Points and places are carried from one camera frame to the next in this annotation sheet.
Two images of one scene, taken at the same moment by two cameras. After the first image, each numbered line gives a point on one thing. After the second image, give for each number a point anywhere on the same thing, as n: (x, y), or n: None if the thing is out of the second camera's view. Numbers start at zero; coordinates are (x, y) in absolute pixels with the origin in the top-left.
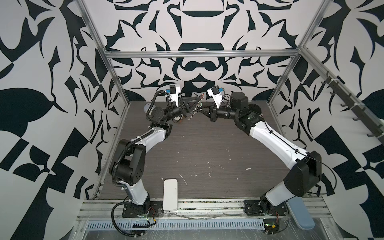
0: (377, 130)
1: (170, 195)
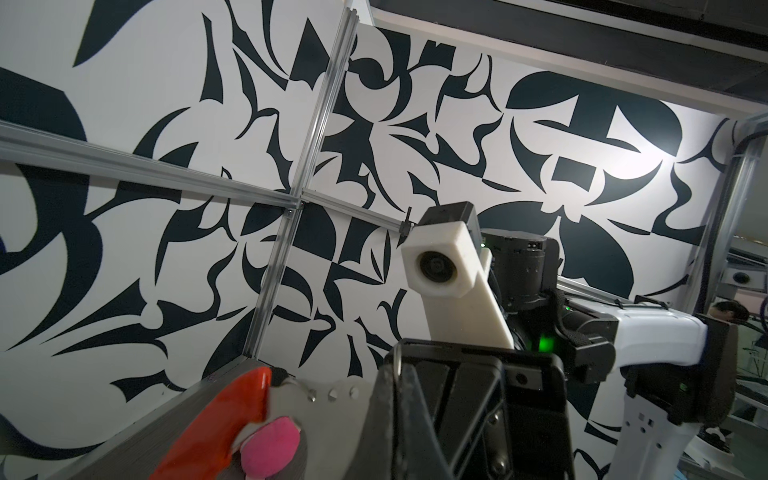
0: (405, 228)
1: None
